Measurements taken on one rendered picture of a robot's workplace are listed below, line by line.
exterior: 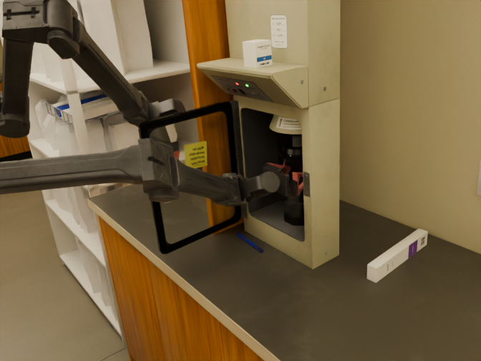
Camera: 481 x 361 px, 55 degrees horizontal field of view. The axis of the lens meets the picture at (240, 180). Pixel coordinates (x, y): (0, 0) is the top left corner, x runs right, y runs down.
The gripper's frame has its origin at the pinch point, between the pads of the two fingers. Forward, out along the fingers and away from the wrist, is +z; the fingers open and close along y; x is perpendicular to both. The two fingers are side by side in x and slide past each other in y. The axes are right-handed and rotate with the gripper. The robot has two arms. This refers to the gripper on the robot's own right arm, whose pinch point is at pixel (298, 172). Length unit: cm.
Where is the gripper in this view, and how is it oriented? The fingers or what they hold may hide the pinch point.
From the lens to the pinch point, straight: 138.1
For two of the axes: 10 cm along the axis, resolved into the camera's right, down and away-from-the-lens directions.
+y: -5.9, -2.6, 7.7
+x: 0.8, 9.2, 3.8
